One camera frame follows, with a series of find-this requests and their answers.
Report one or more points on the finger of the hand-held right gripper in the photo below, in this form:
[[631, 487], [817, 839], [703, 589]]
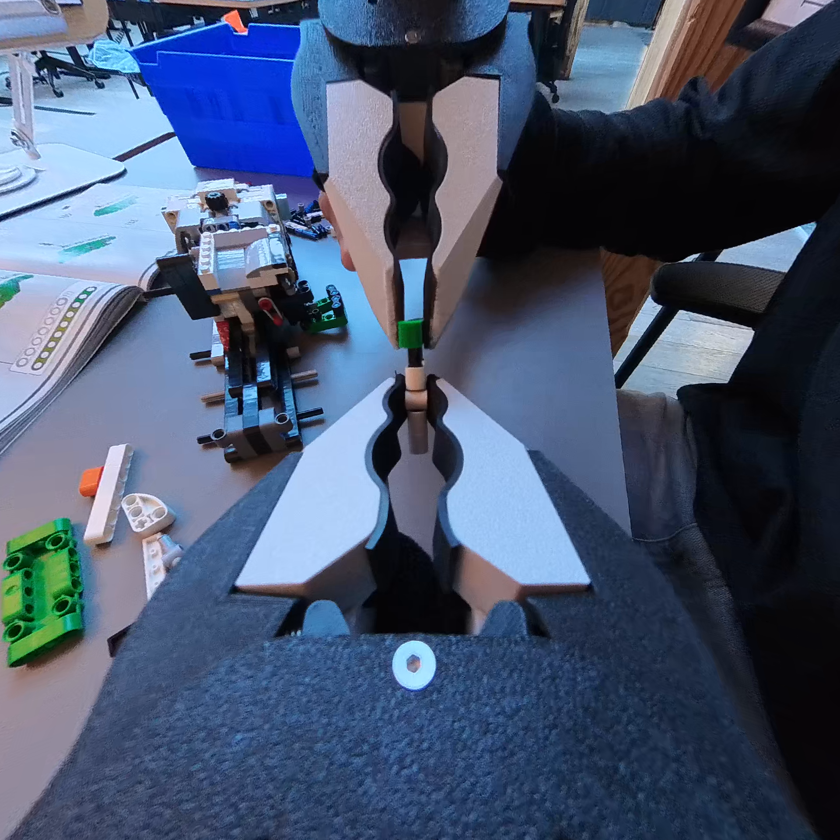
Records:
[[472, 170], [354, 170]]

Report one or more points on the open lego instruction booklet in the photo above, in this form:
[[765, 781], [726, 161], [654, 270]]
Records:
[[59, 341]]

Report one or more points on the white lego piece grey pin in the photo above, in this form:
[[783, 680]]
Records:
[[156, 561]]

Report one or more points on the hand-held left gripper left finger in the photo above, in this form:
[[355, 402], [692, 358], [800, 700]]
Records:
[[315, 518]]

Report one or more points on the orange object in bin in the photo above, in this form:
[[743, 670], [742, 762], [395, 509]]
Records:
[[234, 22]]

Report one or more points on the lego vehicle model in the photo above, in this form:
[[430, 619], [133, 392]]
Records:
[[243, 262]]

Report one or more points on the person's grey-trousered leg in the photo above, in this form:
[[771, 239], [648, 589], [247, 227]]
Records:
[[663, 472]]

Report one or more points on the black lego axle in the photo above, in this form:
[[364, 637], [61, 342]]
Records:
[[415, 358]]

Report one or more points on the person's right hand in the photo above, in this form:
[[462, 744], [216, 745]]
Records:
[[340, 229]]

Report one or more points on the person's right forearm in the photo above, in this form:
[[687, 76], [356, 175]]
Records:
[[656, 170]]

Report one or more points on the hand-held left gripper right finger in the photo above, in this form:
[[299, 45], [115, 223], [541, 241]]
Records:
[[518, 518]]

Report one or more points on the orange lego piece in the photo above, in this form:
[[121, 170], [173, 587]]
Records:
[[90, 482]]

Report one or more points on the pile of small lego parts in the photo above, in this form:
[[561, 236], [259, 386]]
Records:
[[307, 222]]

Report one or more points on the white rounded lego piece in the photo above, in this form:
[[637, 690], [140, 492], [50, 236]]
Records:
[[148, 512]]

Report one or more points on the black lego beam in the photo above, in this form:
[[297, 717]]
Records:
[[118, 642]]

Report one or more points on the blue plastic bin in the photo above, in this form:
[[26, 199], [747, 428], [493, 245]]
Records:
[[229, 98]]

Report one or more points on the green lego bushing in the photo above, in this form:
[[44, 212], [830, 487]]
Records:
[[410, 333]]

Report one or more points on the grey lego connector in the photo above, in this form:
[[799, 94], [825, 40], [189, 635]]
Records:
[[418, 433]]

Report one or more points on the white instruction sheet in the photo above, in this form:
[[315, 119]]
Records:
[[98, 223]]

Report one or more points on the person's black-clad torso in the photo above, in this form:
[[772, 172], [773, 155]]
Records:
[[787, 459]]

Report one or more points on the wooden post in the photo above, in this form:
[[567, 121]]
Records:
[[682, 52]]

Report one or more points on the black office chair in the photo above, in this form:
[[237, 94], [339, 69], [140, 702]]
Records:
[[72, 65], [715, 289]]

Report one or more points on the silver desk stand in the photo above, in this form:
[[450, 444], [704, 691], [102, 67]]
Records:
[[46, 174]]

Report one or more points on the long white lego beam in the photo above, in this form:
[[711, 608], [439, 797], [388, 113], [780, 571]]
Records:
[[108, 495]]

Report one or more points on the green lego panel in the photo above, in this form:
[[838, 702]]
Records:
[[43, 590]]

